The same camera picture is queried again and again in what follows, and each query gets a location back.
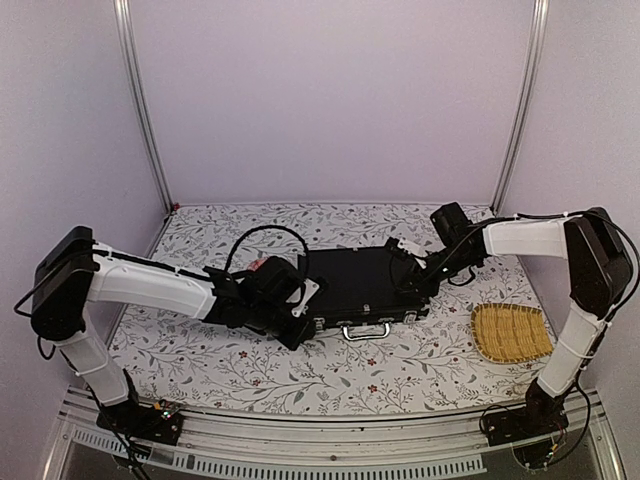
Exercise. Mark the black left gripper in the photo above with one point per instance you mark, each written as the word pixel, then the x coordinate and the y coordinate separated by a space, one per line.
pixel 304 332

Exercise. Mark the black poker case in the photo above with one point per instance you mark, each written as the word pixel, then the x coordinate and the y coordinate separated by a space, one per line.
pixel 360 287

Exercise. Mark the left aluminium frame post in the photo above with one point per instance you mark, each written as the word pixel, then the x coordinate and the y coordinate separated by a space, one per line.
pixel 124 25

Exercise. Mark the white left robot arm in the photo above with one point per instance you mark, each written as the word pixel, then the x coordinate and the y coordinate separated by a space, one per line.
pixel 81 270

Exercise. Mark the woven bamboo tray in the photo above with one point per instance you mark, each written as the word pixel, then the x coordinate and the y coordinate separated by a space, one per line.
pixel 509 333

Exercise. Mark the front aluminium rail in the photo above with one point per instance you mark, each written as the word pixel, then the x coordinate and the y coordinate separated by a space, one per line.
pixel 221 444

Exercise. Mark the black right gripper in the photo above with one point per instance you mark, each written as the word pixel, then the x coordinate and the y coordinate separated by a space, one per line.
pixel 426 287

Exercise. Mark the right aluminium frame post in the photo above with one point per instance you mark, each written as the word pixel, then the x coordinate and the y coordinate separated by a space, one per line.
pixel 534 52

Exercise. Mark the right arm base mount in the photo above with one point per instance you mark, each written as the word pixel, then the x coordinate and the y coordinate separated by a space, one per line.
pixel 541 415

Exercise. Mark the chrome case handle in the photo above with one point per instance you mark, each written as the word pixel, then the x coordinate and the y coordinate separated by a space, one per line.
pixel 366 332

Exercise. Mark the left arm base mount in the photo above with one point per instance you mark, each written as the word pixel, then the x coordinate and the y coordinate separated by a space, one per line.
pixel 161 423

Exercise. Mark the aluminium frame post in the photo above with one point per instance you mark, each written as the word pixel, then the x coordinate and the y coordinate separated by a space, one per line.
pixel 534 52
pixel 124 25

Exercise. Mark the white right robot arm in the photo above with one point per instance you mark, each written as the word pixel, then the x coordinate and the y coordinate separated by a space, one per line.
pixel 600 264

